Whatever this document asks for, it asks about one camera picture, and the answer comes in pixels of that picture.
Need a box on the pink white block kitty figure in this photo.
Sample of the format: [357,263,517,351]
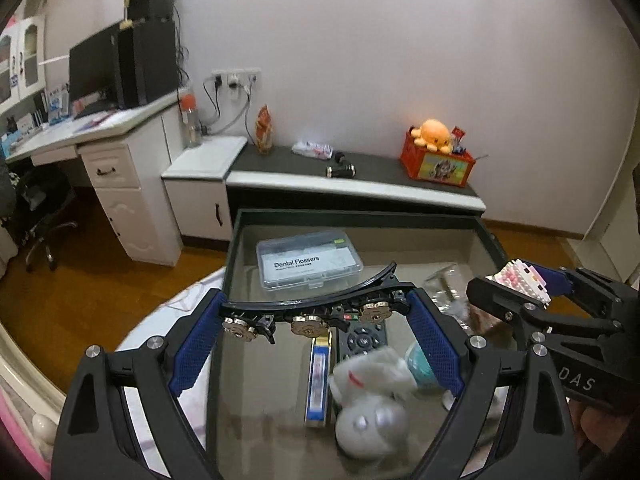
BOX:
[487,259,551,307]

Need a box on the clear glass perfume bottle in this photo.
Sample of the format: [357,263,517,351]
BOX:
[424,263,470,322]

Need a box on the teal ball clear dome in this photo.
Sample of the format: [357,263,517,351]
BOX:
[404,341,444,394]

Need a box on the blue rectangular tin box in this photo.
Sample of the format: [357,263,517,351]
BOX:
[304,333,333,428]

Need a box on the clear dental flosser box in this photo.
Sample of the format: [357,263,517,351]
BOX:
[256,229,363,292]

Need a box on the black hair clip with flowers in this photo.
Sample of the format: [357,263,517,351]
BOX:
[219,262,414,344]

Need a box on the black tv remote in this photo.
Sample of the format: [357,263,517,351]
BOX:
[333,271,402,363]

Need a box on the white astronaut figure lamp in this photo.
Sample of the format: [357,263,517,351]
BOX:
[329,346,418,460]

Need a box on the person right hand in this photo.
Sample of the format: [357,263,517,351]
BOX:
[568,400,639,467]

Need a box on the round table striped cloth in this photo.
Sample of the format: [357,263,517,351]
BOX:
[114,269,224,478]

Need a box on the black white tv cabinet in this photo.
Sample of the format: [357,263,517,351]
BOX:
[162,136,486,242]

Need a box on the red cartoon storage crate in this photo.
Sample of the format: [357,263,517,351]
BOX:
[399,131,475,188]

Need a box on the orange octopus plush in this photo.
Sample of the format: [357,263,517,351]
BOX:
[410,119,452,155]

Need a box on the white computer desk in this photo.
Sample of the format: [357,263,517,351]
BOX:
[8,91,184,266]

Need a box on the pink blanket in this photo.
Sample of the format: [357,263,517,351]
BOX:
[1,389,58,479]

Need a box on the orange lid bottle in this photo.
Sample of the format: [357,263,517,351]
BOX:
[180,93,202,148]

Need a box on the black office chair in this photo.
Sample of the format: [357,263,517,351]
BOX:
[1,160,78,272]

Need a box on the orange snack bag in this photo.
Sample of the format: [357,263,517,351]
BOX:
[255,105,272,154]

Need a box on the tissue packet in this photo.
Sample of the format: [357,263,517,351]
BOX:
[291,141,334,160]

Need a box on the black computer tower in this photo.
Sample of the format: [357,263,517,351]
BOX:
[113,21,178,110]

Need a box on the black computer monitor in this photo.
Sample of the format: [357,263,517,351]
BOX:
[70,23,119,117]

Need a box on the white glass door cabinet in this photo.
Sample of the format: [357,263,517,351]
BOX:
[0,15,46,114]

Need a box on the black speaker box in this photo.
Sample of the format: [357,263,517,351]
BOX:
[127,0,174,22]

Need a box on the white wall power strip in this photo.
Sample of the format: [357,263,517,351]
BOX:
[212,68,262,88]

